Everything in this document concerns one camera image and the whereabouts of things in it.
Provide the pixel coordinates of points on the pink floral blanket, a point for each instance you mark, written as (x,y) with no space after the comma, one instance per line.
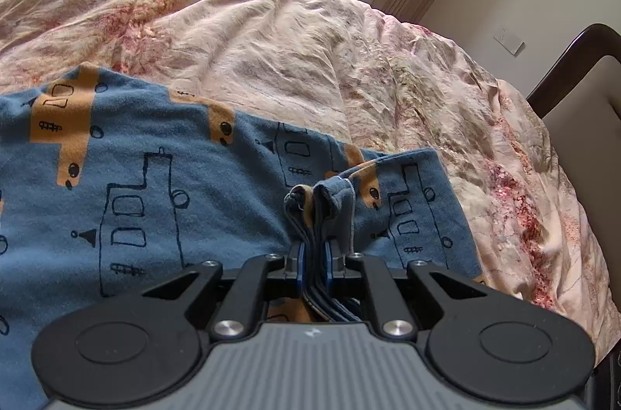
(301,51)

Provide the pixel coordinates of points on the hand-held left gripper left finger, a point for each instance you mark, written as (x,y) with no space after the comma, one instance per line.
(300,267)

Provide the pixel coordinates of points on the blue patterned pants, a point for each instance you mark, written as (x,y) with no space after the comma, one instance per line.
(170,196)

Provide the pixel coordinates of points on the dark wooden cushioned chair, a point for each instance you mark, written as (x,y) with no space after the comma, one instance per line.
(592,109)

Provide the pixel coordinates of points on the white wall socket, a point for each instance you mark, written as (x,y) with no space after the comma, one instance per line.
(509,41)

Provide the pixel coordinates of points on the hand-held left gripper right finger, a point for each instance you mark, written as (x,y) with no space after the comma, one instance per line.
(330,267)

